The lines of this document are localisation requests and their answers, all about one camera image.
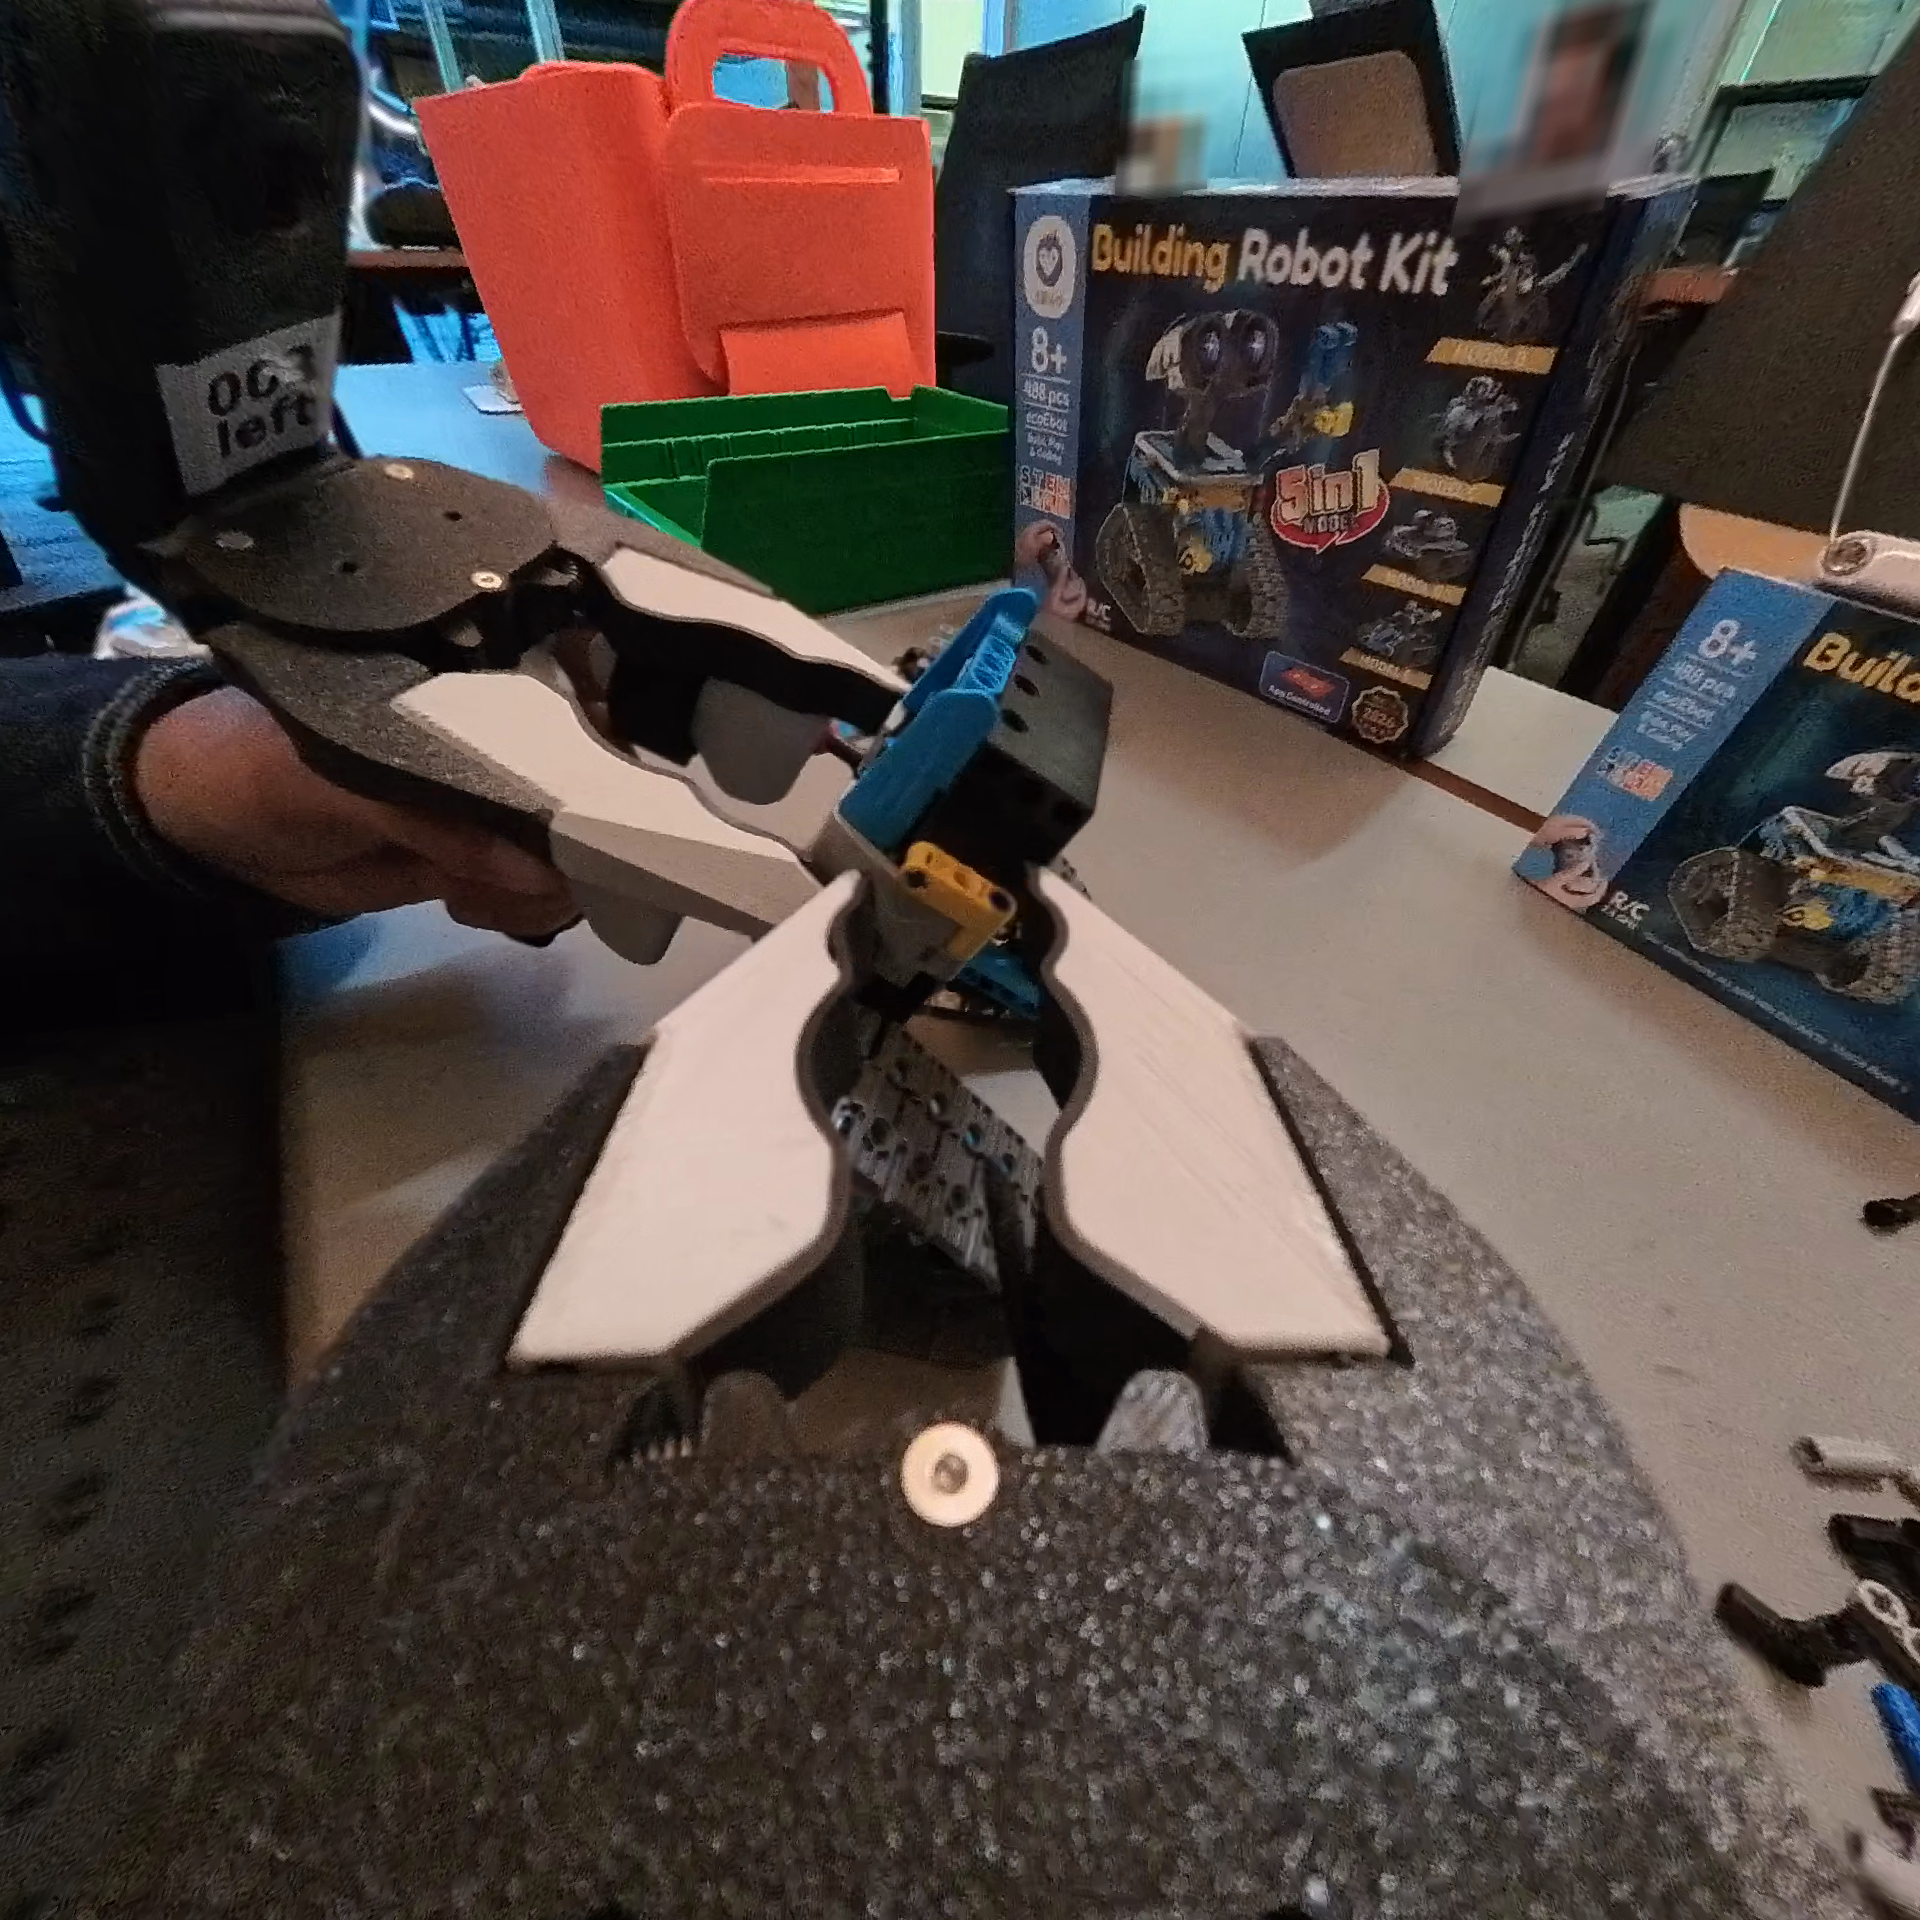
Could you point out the small black brick pin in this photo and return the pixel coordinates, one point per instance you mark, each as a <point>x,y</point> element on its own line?
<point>1891,1208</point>

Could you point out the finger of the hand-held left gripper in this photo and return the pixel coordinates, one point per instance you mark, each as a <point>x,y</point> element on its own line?
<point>734,616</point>
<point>508,750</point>

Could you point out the person's left forearm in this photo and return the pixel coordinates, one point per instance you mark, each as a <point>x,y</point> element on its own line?
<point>76,842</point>

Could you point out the small robot kit box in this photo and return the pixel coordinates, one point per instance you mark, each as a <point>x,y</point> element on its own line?
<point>1768,842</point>

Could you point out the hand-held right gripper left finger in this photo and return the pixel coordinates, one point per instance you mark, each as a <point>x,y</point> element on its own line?
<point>690,1185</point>

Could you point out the light grey desk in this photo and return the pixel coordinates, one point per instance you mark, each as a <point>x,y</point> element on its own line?
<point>1500,1049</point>

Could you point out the black framed panel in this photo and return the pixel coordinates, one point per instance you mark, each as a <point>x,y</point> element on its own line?
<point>1348,90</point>

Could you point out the black dimpled mat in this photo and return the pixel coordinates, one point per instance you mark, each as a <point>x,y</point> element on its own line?
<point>120,1349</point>

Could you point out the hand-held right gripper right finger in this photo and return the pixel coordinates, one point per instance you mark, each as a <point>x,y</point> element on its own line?
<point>1200,1185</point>

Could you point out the white bar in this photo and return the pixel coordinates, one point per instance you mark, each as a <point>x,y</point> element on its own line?
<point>1861,556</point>

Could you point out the pile of small brick parts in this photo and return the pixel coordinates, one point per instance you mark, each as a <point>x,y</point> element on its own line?
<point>1800,1620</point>

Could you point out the green plastic bin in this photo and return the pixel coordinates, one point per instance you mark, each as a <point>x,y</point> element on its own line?
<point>841,509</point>

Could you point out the white tipped rod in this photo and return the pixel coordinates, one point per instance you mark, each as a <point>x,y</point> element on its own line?
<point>1878,405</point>

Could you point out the person's left hand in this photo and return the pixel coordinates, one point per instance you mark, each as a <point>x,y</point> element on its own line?
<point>330,842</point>

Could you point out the black partition panel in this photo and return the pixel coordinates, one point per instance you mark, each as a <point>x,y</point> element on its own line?
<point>1756,345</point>

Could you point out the blue grey tracked toy robot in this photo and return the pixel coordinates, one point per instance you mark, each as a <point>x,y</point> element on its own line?
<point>1036,750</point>

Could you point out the large robot kit box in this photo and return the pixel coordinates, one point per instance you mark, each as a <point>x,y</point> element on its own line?
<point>1348,450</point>

